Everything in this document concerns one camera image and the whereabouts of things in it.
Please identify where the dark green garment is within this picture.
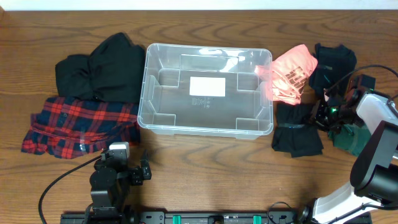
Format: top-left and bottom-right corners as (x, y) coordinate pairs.
(328, 124), (371, 157)

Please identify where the navy garment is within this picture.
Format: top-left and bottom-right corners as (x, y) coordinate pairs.
(309, 43), (357, 98)

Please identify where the black taped garment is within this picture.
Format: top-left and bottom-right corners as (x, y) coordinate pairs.
(272, 103), (323, 157)

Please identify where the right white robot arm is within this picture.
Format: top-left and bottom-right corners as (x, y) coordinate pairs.
(298, 75), (397, 224)

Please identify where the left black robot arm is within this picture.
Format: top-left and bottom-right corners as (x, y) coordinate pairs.
(90, 149), (152, 218)

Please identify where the coral pink printed shirt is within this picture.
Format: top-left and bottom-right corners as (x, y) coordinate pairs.
(254, 44), (318, 105)

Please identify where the red navy plaid shirt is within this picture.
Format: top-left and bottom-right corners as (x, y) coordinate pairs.
(21, 97), (141, 159)

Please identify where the white label in bin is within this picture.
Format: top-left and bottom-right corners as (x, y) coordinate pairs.
(189, 77), (226, 97)

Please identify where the large black folded garment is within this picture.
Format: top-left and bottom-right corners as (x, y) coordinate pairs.
(55, 32), (146, 103)

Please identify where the clear plastic storage bin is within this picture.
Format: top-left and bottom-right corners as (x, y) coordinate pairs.
(137, 43), (274, 139)

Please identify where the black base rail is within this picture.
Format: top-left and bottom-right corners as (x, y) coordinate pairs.
(60, 210), (373, 224)

